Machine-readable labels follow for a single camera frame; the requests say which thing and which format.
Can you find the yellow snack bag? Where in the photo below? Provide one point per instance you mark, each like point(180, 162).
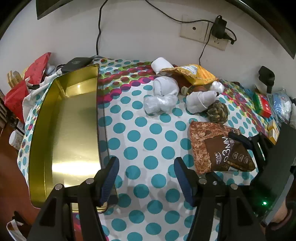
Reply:
point(198, 73)

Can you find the clear jar white lid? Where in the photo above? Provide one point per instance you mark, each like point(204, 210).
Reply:
point(14, 139)

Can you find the white sock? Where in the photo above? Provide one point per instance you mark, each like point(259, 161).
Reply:
point(165, 85)
point(196, 102)
point(160, 64)

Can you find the beige wall socket plate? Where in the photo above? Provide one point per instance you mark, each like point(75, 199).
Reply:
point(192, 29)

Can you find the white wall power socket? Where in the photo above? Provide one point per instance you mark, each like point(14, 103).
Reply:
point(219, 44)

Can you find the bluish clear plastic bag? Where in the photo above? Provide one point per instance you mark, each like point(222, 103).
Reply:
point(281, 104)

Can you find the brown round object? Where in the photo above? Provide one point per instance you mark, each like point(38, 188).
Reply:
point(199, 89)

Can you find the black clip holder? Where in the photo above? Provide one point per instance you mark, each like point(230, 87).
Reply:
point(266, 75)

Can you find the black power adapter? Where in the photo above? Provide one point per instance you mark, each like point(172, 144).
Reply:
point(219, 25)

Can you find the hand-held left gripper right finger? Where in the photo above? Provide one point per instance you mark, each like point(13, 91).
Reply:
point(185, 183)

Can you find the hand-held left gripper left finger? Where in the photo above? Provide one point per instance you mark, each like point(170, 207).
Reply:
point(110, 183)

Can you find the person's right hand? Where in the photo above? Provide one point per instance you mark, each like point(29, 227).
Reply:
point(282, 213)

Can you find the flat red gift bag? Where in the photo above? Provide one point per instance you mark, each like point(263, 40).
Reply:
point(38, 66)

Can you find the polka dot tablecloth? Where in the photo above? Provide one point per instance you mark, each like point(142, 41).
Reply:
point(143, 143)

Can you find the black wall television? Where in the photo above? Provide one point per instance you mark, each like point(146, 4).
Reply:
point(46, 7)

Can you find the cardboard box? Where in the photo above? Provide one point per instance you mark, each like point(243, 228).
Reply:
point(12, 78)

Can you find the small white appliance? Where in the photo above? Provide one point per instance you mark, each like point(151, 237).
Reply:
point(49, 69)

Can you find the white plastic shopping bag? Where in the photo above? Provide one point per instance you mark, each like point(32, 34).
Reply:
point(13, 231)

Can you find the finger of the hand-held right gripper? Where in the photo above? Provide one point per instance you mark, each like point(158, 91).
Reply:
point(240, 139)

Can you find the red and green box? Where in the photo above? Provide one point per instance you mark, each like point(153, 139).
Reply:
point(262, 105)

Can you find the clear plastic bag bundle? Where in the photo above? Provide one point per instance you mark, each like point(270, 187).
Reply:
point(157, 104)
point(217, 87)

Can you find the brown snack bag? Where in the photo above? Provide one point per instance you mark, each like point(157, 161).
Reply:
point(208, 143)

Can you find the gold metal tin box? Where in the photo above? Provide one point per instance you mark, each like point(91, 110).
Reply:
point(69, 129)

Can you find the black set-top box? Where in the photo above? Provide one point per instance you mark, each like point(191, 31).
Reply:
point(77, 62)

